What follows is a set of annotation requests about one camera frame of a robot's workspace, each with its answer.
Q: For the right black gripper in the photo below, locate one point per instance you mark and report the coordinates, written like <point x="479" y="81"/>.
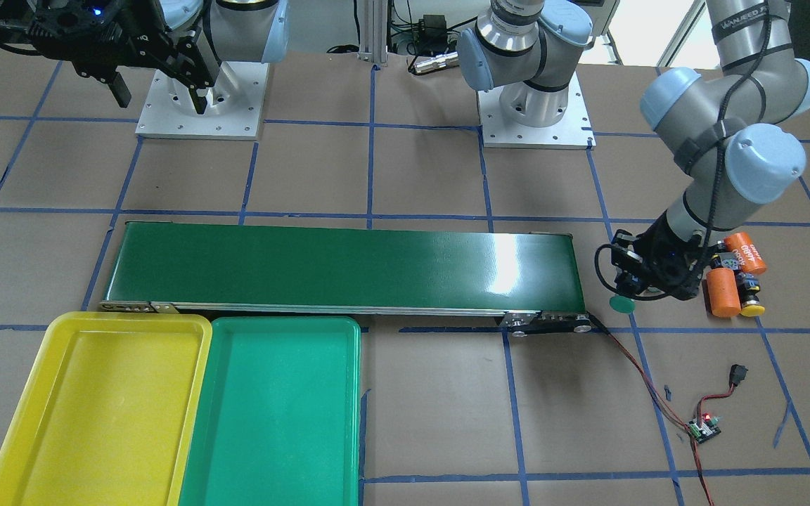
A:
<point x="146" y="31"/>

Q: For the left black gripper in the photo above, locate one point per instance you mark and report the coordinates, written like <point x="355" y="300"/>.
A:
<point x="651" y="247"/>

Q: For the plain orange cylinder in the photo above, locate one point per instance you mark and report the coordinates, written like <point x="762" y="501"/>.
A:
<point x="723" y="297"/>

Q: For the orange cylinder marked 4680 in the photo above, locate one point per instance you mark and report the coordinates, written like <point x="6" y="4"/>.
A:
<point x="743" y="248"/>

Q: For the yellow push button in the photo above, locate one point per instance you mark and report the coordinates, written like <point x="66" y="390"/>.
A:
<point x="725" y="260"/>
<point x="749" y="287"/>

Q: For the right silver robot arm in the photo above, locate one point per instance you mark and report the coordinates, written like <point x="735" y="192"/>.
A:
<point x="242" y="31"/>

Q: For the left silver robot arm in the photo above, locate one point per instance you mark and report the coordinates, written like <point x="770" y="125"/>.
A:
<point x="723" y="133"/>

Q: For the green conveyor belt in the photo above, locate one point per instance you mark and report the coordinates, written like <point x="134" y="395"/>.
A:
<point x="529" y="283"/>

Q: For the small motor controller board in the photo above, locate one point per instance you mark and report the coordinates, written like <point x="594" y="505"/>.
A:
<point x="705" y="427"/>

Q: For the yellow plastic tray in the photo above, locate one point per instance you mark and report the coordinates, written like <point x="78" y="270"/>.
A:
<point x="107" y="413"/>

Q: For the green plastic tray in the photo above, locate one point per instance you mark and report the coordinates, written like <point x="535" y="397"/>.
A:
<point x="278" y="416"/>

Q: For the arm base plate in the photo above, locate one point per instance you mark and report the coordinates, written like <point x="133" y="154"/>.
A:
<point x="230" y="110"/>
<point x="516" y="116"/>

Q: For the black rocker switch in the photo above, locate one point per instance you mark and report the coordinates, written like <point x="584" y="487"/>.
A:
<point x="737" y="374"/>

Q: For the aluminium frame post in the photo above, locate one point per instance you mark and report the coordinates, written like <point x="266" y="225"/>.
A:
<point x="373" y="21"/>

